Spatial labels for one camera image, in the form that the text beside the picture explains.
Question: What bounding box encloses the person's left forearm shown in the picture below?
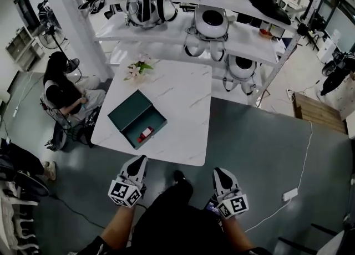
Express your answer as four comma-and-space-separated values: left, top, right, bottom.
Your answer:
99, 205, 136, 250

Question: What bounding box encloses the white power cable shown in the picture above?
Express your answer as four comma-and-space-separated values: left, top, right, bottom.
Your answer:
244, 120, 314, 233

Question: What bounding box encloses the white open cabinet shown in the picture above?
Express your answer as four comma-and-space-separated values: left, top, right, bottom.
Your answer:
5, 25, 45, 72

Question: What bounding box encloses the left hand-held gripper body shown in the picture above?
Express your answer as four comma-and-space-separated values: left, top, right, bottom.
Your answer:
107, 154, 149, 210

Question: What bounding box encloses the white domed robot backpack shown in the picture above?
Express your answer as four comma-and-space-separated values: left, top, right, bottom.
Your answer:
183, 4, 230, 62
221, 54, 263, 95

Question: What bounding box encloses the black standing fan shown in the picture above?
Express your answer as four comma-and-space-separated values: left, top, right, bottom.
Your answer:
37, 0, 69, 52

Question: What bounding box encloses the black wire chair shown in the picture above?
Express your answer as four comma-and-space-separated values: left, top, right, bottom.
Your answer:
40, 97, 101, 152

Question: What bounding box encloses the person's black shoe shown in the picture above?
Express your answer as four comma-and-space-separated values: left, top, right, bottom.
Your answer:
173, 170, 186, 186

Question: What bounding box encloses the dark green box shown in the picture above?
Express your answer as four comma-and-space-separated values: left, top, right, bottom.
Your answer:
107, 89, 168, 151

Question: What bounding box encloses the white metal shelf rack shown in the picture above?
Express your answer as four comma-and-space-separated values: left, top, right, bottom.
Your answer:
65, 0, 326, 108

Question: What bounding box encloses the black floor cable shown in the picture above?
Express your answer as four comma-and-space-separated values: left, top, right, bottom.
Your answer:
48, 194, 107, 229

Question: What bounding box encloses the white power strip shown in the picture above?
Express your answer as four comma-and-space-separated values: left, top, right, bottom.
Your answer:
282, 188, 300, 201

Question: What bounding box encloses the small red white bottle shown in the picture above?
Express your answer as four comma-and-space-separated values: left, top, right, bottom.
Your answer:
137, 126, 154, 142

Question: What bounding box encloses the white black strapped backpack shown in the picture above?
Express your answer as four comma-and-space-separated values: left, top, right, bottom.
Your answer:
125, 0, 179, 29

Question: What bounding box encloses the stack of white plastic chairs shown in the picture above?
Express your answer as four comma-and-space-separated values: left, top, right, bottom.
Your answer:
0, 186, 38, 255

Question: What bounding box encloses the pink flower bouquet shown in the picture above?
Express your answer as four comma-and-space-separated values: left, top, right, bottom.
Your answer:
123, 53, 154, 81

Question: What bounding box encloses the person's black clothed body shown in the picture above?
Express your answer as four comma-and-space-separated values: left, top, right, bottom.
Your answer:
69, 177, 274, 255

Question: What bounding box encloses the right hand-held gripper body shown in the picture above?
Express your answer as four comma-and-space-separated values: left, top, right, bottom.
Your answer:
212, 167, 250, 220

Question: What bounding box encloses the person's right forearm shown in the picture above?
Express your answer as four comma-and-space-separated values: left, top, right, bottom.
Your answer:
221, 214, 255, 251

